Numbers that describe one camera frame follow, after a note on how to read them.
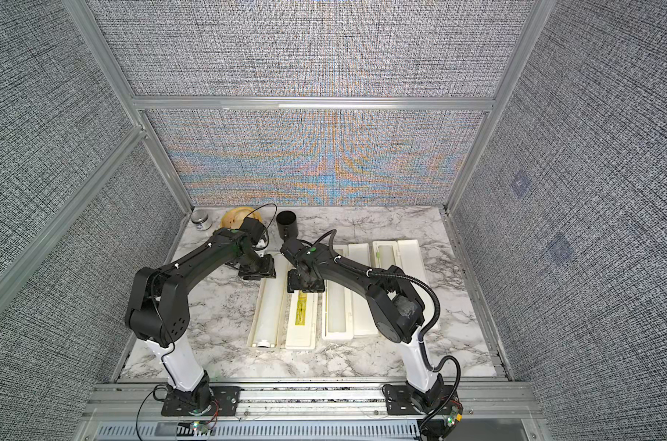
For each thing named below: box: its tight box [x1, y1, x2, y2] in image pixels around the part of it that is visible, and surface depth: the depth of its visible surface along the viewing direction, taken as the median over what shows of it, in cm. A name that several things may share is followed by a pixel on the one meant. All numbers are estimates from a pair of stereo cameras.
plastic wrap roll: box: [256, 277, 283, 348], surface depth 86 cm
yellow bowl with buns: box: [220, 206, 263, 229], surface depth 115 cm
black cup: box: [276, 210, 299, 241], surface depth 107 cm
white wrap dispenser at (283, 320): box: [247, 252, 325, 351], surface depth 87 cm
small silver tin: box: [191, 209, 214, 232], surface depth 112 cm
